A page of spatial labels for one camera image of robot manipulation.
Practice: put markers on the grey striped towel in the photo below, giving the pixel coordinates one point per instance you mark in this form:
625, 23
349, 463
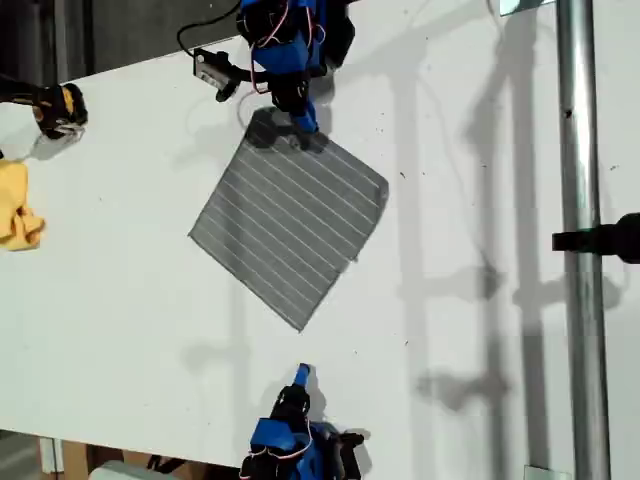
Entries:
290, 225

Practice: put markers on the white plastic container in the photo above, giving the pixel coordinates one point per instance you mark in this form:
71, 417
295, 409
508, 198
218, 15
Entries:
130, 471

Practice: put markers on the brown cardboard box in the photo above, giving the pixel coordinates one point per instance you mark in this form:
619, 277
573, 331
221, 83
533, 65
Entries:
75, 457

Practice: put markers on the black and yellow power drill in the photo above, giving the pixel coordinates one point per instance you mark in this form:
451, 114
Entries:
55, 107

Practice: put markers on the white table leg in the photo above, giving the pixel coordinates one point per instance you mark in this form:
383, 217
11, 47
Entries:
50, 455

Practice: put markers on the yellow cloth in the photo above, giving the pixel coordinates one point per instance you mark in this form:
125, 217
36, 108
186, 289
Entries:
12, 200

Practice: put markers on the black clamp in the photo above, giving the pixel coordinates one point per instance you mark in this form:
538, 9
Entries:
600, 239

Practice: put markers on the arm camera stalk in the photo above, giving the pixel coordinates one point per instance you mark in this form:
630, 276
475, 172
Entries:
250, 75

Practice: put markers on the arm camera box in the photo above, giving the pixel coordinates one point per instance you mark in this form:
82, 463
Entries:
352, 457
212, 70

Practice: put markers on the steel post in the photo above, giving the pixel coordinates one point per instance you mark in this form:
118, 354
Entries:
580, 150

